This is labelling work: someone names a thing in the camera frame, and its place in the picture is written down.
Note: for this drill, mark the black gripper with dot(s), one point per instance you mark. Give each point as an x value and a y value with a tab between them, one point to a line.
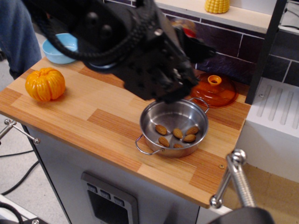
159	65

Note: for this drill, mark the almond jar with red label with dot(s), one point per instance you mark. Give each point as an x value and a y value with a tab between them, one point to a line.
184	25

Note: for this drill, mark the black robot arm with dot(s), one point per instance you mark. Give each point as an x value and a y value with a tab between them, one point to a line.
102	29

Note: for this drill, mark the orange transparent pot lid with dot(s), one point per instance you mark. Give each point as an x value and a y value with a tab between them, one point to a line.
217	90

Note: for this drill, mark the stainless steel pot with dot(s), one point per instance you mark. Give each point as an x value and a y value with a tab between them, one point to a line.
182	114

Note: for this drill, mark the almond in pot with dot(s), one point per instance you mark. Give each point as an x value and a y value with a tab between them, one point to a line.
192	130
177	133
161	129
163	141
189	138

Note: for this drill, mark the yellow toy corn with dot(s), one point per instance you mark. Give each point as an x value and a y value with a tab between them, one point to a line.
217	6

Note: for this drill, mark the light wooden shelf board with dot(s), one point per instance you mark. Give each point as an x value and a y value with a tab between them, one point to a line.
236	17

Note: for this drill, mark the light blue bowl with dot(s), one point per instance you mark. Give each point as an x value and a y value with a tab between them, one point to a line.
53	55

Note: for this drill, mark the orange toy pumpkin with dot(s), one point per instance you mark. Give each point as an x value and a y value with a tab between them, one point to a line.
45	84

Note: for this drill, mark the grey oven control panel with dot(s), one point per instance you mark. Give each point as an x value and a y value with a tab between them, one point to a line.
110	205

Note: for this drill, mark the person in blue jeans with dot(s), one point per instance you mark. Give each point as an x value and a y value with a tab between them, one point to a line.
18	40

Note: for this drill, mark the metal clamp screw left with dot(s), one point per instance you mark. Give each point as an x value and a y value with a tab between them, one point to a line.
10	124

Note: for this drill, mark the black shelf post right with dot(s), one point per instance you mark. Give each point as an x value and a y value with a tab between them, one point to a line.
271	33

